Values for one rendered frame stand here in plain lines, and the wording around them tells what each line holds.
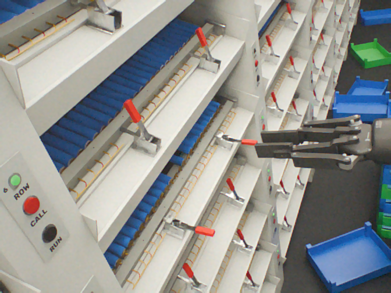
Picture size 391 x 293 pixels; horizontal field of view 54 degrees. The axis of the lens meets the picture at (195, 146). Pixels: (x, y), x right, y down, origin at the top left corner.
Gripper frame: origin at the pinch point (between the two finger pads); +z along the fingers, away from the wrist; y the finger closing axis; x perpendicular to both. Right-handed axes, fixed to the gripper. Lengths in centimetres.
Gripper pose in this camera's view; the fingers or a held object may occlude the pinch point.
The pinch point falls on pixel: (276, 143)
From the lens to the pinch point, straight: 72.6
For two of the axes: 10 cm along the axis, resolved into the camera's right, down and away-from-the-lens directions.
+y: -4.0, 6.1, -6.8
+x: 3.3, 7.9, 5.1
